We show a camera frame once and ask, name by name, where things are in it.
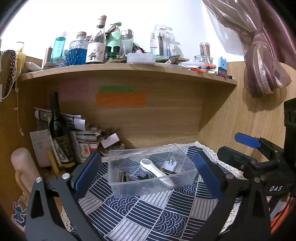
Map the mint green spray bottle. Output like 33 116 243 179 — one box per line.
106 22 121 61

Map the clear plastic storage box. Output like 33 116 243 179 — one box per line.
108 145 198 198

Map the green sticky note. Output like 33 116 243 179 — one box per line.
99 85 135 93

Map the yellow tube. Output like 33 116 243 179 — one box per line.
46 148 60 176

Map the teal plastic bottle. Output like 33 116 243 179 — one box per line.
51 32 66 62

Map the blue glass bottle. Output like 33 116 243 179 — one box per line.
67 32 88 66

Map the blue stapler box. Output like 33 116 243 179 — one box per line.
218 57 227 75

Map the pink sticky note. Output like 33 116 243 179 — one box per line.
60 80 92 101

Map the pink curtain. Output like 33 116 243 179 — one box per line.
204 1 295 98

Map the white plug adapter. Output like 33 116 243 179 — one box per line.
161 159 182 175

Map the white paper note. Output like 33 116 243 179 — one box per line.
30 129 52 167

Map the blue stitch sticker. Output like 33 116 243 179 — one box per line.
11 201 27 232

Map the white handheld massager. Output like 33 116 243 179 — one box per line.
140 159 174 188

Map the clear glass jar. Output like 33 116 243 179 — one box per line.
200 42 211 62

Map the blue white patterned cloth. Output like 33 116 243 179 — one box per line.
60 141 248 241

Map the pink mug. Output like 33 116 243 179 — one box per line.
11 148 41 197

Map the white card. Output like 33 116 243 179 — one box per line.
100 133 119 149

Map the translucent small lidded box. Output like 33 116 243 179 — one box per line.
126 53 156 64

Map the dark wine bottle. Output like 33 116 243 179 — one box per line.
49 92 77 172

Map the orange sticky note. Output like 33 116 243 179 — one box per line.
95 92 147 108

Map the silver metal clip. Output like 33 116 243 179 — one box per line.
118 171 133 182

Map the wooden shelf board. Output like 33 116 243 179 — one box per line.
18 63 237 85

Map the white label bottle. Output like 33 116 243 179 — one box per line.
86 15 106 64

